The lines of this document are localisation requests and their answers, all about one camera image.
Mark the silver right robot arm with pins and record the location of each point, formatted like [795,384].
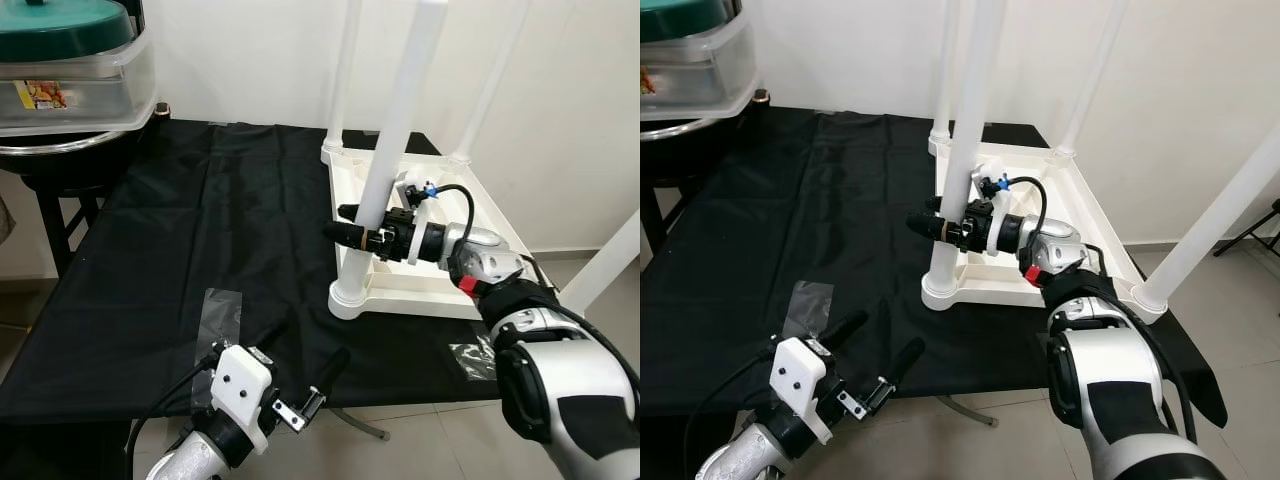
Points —
[560,380]
[1110,390]

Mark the clear tape strip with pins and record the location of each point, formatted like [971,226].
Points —
[220,315]
[806,305]

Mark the white plastic table top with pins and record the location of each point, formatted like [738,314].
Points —
[1060,285]
[470,290]

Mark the black tablecloth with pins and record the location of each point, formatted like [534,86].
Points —
[800,220]
[200,230]

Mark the clear tape cross patch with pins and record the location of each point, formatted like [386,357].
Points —
[473,362]

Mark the black metal stand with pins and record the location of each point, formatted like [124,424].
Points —
[660,215]
[60,230]

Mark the black metal wok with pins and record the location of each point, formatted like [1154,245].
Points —
[700,140]
[70,160]

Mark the clear plastic container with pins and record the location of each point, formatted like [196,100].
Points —
[690,80]
[80,95]

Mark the black tripod stand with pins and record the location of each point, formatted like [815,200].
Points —
[1250,228]

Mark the green pot lid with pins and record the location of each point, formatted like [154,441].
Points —
[60,30]
[680,18]

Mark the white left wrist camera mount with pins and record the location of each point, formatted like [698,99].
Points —
[240,385]
[800,378]

